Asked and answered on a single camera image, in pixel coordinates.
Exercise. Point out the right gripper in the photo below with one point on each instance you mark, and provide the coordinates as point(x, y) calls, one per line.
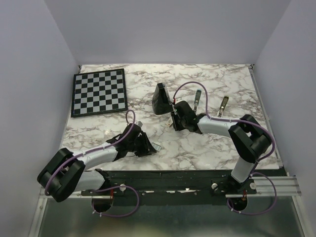
point(174, 115)

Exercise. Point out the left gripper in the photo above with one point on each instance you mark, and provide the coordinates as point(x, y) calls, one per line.
point(147, 148)

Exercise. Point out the black wedge stand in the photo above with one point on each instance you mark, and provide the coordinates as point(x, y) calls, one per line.
point(161, 102)

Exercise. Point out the small staple box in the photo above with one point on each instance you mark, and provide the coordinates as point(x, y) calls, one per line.
point(169, 123)

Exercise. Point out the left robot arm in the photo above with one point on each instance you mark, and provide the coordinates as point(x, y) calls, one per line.
point(67, 172)

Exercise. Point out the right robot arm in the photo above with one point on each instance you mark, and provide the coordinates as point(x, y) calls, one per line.
point(249, 138)

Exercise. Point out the black white chessboard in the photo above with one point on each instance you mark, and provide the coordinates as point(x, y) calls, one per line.
point(97, 93)

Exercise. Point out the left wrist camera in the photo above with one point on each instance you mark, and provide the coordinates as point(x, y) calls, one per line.
point(139, 124)

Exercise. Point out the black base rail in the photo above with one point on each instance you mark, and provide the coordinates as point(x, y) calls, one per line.
point(182, 187)

